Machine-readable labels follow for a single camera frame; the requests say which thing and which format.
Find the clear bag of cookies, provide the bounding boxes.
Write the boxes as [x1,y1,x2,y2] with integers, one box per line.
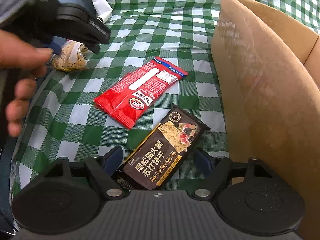
[49,40,88,73]

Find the dark brown cracker pack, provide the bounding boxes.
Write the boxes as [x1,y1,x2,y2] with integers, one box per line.
[112,104,210,190]

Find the red wafer pack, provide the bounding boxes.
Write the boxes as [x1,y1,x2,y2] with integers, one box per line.
[94,57,188,129]

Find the person's left hand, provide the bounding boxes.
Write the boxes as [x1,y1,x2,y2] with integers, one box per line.
[1,30,53,138]

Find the cardboard box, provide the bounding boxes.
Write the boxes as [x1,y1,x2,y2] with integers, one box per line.
[211,0,319,239]

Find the green white checkered cloth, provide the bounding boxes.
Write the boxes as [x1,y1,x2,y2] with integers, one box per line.
[10,0,319,194]

